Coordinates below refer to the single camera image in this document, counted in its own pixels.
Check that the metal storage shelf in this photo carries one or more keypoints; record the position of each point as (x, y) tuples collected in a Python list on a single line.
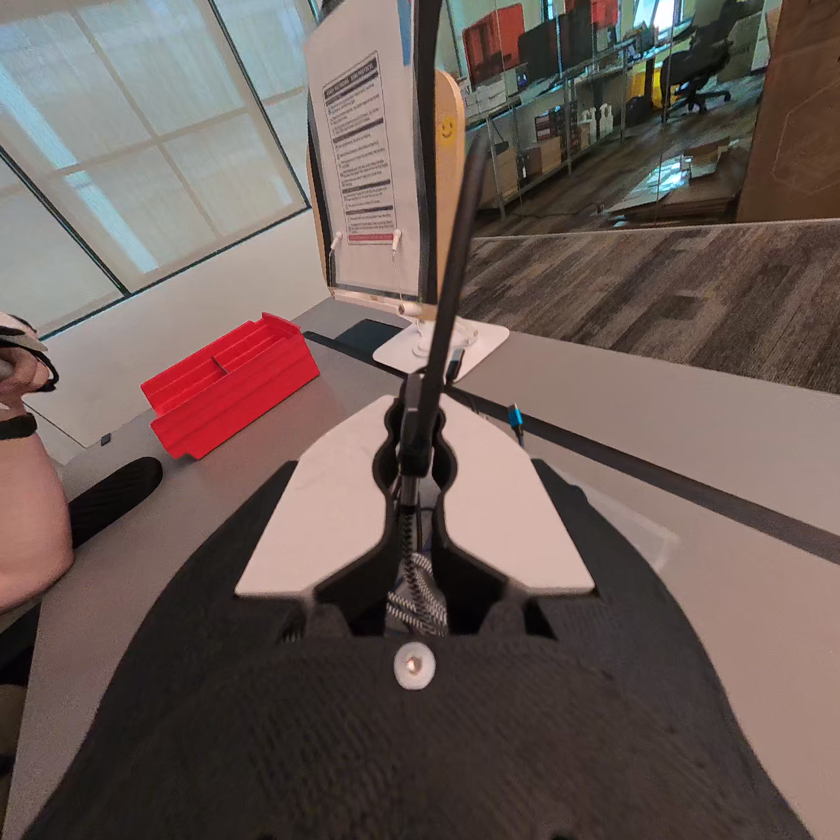
[(558, 98)]

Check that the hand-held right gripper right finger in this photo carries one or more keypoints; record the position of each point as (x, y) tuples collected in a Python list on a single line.
[(512, 512)]

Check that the flattened cardboard sheets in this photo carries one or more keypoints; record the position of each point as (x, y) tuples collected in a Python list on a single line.
[(689, 190)]

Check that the person's left hand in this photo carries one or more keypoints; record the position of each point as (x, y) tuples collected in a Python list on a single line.
[(23, 384)]

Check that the dark green desk mat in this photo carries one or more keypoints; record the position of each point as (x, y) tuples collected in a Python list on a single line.
[(361, 334)]

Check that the black wristband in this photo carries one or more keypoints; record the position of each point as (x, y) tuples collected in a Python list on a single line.
[(16, 426)]

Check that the red plastic bin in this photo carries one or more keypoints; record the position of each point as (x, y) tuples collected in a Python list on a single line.
[(229, 387)]

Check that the brown cardboard panel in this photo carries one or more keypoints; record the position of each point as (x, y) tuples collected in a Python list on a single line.
[(794, 111)]

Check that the large paned window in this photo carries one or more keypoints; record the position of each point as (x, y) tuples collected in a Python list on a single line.
[(131, 131)]

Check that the wooden-edged sign stand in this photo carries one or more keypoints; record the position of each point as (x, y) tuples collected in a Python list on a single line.
[(367, 164)]

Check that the black office chair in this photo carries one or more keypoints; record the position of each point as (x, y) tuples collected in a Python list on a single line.
[(695, 59)]

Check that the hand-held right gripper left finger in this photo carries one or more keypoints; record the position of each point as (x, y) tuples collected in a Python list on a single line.
[(328, 512)]

